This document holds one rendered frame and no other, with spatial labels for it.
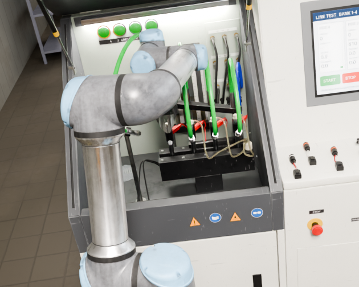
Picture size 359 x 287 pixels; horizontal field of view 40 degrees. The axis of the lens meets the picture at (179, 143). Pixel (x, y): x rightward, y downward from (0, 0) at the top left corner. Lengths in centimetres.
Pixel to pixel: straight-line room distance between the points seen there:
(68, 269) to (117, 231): 178
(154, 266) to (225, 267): 68
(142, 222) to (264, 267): 47
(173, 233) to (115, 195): 58
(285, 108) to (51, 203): 212
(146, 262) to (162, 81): 41
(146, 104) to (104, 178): 20
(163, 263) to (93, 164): 27
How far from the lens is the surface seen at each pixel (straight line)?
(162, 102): 107
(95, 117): 108
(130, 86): 105
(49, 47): 613
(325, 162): 170
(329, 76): 176
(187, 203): 160
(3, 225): 345
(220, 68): 196
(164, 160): 177
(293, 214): 168
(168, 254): 117
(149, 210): 162
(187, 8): 185
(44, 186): 368
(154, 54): 144
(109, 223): 115
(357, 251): 185
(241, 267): 180
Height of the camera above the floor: 192
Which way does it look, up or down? 30 degrees down
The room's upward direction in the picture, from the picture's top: 9 degrees counter-clockwise
